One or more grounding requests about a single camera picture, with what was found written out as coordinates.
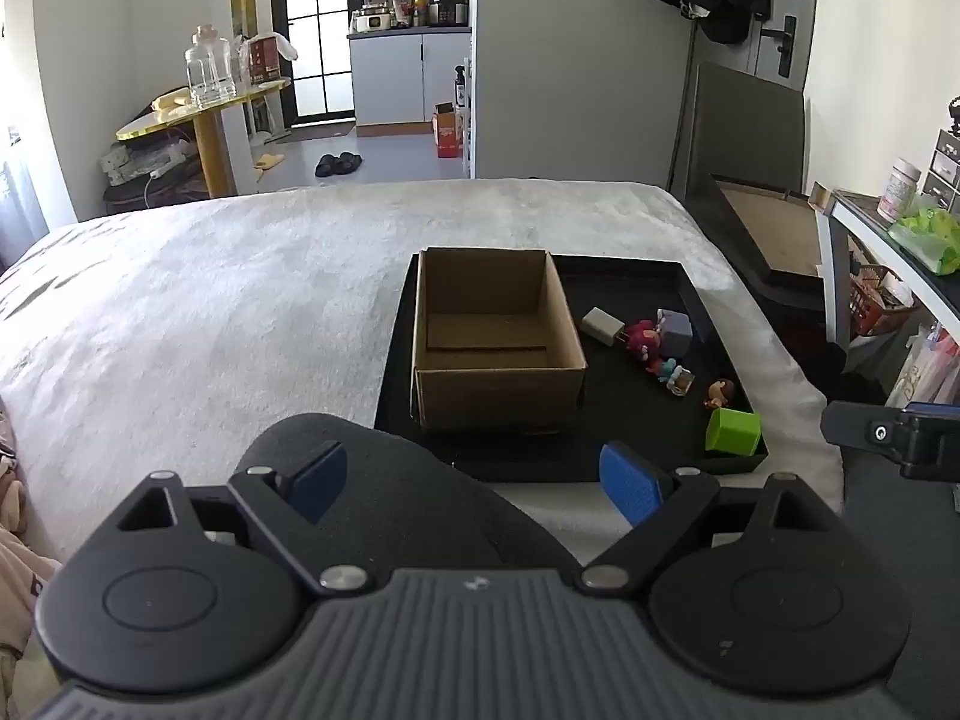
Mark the beige fuzzy fabric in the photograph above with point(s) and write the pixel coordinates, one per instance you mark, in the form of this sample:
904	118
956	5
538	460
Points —
22	585

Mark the small beer mug toy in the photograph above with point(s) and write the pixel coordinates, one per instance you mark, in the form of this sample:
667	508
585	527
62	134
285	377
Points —
681	382

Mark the clear glass jar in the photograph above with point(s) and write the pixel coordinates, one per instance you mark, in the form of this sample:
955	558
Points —
210	67

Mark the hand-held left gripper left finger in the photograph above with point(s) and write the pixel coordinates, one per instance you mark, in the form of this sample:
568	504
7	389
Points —
319	481

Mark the framed cardboard panel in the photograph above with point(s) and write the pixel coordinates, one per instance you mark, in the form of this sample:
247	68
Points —
772	229

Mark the brown cardboard box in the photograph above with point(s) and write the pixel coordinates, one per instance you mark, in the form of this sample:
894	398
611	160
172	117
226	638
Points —
495	397

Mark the green cube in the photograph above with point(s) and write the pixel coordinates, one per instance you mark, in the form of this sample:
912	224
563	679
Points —
731	433

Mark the dark spray bottle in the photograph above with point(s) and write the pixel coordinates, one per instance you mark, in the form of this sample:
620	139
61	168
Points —
460	90

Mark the yellow slippers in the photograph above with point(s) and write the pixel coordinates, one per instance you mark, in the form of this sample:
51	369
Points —
268	161

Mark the dark grey cloth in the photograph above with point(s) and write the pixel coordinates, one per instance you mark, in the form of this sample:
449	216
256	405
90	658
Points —
420	487

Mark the brown carton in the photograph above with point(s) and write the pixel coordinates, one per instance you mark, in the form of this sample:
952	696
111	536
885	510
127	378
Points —
266	60

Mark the white plastic bag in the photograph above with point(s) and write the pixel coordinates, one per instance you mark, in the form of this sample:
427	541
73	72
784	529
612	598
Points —
926	367

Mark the dark bag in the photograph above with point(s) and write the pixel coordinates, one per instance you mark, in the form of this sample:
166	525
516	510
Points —
150	195

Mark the grey board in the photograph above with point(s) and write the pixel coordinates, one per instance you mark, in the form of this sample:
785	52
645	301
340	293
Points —
742	127

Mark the white kitchen cabinet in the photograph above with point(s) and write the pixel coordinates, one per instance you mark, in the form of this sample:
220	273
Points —
397	79

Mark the black slippers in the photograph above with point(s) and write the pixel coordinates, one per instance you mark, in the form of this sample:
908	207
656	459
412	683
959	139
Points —
337	163

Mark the blue figurine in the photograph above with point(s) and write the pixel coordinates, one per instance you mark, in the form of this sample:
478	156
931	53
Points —
661	369

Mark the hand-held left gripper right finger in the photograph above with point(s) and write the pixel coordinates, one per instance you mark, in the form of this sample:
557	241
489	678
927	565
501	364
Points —
631	486

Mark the green plastic bag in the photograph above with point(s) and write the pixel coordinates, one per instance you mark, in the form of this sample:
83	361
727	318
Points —
930	240

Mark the white power strip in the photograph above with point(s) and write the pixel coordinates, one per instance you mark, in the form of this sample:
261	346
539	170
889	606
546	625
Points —
142	161

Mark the white desk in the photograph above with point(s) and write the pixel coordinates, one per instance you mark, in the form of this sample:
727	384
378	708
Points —
862	221

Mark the yellow round table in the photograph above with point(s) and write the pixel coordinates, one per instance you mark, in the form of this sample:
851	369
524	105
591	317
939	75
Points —
210	142

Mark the lavender cube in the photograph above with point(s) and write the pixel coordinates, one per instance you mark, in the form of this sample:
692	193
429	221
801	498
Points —
677	331

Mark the white pill bottle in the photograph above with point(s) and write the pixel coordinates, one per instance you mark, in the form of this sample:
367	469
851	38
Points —
898	191

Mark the black cooker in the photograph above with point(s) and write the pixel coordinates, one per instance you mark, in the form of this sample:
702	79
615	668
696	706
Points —
452	10

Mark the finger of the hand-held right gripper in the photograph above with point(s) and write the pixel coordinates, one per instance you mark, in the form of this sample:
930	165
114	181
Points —
926	435

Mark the white charger plug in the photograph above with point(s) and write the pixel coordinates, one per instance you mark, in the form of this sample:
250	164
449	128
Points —
600	324

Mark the black framed glass door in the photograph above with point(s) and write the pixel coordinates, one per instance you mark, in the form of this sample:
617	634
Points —
315	37

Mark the red cardboard box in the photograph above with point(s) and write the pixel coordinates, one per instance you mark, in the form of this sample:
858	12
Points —
448	136

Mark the grey drawer organiser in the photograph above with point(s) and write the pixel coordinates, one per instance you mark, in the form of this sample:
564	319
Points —
943	169

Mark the black tray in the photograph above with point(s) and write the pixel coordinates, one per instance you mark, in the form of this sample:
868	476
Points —
637	427

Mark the small brown bear figure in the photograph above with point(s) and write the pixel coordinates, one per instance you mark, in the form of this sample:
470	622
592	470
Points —
721	392

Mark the white fuzzy blanket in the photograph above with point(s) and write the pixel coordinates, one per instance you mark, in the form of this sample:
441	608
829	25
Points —
225	315

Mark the pink figurine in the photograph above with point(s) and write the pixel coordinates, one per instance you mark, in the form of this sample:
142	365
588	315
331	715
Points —
641	337

